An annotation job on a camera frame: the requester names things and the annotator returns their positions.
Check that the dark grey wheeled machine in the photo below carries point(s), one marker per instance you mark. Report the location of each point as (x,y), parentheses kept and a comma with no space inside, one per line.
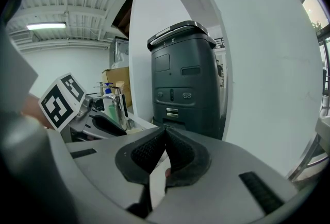
(185,84)

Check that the person's left forearm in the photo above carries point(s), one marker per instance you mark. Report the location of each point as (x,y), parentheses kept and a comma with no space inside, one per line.
(32,111)

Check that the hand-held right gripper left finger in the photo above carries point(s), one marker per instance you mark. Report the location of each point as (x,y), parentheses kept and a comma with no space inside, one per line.
(103,163)

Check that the blue pump soap bottle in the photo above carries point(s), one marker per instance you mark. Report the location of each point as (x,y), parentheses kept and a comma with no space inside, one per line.
(108,90)

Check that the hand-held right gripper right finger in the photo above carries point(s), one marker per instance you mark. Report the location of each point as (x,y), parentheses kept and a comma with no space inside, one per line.
(221,192)

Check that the fluorescent ceiling light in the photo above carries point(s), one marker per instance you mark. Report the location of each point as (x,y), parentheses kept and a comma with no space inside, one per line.
(46,25)

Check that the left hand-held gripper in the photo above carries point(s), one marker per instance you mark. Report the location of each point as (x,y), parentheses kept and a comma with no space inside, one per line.
(58,104)

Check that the brown cardboard box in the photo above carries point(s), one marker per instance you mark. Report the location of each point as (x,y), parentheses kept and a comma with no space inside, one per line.
(119,78)

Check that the window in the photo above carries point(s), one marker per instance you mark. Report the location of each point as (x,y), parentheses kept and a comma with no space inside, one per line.
(315,14)

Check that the steel cabinet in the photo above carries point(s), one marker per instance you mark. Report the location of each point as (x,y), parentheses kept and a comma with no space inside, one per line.
(120,50)

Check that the chrome faucet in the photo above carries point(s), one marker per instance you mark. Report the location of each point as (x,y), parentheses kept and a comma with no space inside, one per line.
(119,107)

